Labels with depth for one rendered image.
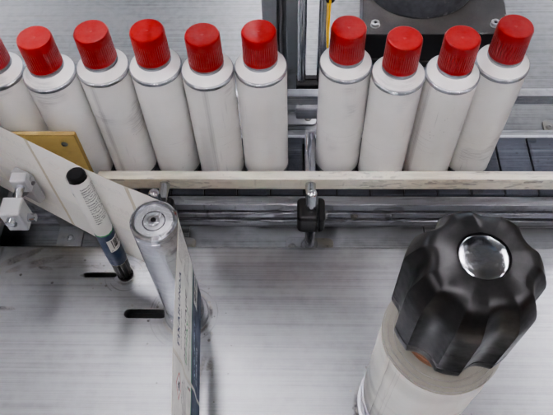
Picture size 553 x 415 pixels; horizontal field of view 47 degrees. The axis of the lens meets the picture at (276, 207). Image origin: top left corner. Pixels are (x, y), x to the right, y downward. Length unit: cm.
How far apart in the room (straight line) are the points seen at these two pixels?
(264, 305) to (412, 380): 25
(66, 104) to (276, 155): 23
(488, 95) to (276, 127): 21
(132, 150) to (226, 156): 10
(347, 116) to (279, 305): 21
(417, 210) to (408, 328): 36
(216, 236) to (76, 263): 16
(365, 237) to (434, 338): 38
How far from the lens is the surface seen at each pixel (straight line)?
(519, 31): 64
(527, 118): 92
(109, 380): 66
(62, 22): 106
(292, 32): 77
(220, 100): 64
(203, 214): 75
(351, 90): 63
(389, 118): 65
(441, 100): 64
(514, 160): 80
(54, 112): 68
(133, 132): 70
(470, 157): 74
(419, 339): 41
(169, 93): 65
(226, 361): 65
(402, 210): 75
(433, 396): 46
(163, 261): 53
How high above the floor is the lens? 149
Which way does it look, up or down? 58 degrees down
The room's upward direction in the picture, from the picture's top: 2 degrees counter-clockwise
